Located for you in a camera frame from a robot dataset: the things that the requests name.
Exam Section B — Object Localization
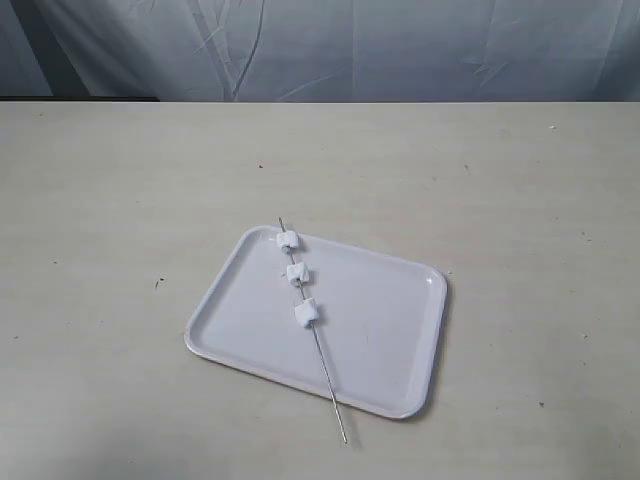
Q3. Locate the white marshmallow top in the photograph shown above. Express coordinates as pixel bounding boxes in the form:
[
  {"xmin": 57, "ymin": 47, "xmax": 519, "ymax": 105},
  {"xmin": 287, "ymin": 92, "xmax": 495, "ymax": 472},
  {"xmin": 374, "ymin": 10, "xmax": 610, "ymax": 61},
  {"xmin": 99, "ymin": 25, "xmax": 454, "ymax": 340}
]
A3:
[{"xmin": 276, "ymin": 230, "xmax": 300, "ymax": 255}]

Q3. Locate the white marshmallow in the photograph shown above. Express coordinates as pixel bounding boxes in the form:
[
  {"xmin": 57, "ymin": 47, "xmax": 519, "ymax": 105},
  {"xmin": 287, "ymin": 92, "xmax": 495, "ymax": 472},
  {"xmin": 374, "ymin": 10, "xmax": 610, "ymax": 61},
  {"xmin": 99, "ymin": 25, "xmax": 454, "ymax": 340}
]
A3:
[
  {"xmin": 276, "ymin": 230, "xmax": 300, "ymax": 255},
  {"xmin": 286, "ymin": 262, "xmax": 310, "ymax": 288},
  {"xmin": 294, "ymin": 298, "xmax": 320, "ymax": 328}
]

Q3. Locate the thin metal skewer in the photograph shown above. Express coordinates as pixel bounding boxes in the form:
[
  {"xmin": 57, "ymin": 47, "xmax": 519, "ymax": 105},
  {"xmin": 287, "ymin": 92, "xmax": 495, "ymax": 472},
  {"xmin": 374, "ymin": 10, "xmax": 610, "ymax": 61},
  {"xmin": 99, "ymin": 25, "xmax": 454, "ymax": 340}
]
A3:
[{"xmin": 278, "ymin": 216, "xmax": 349, "ymax": 445}]

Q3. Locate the white marshmallow bottom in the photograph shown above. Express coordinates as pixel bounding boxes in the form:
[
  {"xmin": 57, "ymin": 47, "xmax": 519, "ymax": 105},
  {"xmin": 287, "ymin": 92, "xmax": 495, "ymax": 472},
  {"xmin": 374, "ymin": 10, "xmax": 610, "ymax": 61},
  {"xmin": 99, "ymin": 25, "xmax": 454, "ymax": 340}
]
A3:
[{"xmin": 294, "ymin": 298, "xmax": 320, "ymax": 328}]

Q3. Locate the white rectangular plastic tray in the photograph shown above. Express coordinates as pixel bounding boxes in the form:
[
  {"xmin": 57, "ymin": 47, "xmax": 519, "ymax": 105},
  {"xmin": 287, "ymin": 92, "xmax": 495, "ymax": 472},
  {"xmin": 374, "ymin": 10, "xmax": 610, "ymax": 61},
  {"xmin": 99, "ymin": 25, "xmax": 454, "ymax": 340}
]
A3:
[{"xmin": 185, "ymin": 226, "xmax": 447, "ymax": 419}]

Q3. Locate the grey-blue backdrop curtain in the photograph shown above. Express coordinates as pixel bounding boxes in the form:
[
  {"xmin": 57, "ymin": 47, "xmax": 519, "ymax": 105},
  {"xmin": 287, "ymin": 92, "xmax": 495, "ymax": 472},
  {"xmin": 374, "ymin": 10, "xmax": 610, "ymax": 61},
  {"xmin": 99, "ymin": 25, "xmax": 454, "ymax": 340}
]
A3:
[{"xmin": 1, "ymin": 1, "xmax": 639, "ymax": 102}]

